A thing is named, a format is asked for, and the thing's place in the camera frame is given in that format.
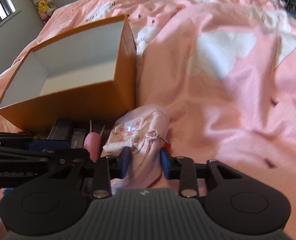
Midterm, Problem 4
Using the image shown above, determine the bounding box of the pink wallet case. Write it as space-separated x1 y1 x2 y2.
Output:
84 120 105 162

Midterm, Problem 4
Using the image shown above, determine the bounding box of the pink cartoon pouch bag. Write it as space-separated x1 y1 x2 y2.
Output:
102 105 169 193

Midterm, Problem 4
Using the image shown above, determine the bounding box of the orange cardboard box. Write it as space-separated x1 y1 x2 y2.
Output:
0 15 137 133

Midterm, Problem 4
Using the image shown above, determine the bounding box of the pink printed bed duvet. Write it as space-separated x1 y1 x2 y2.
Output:
0 0 296 230

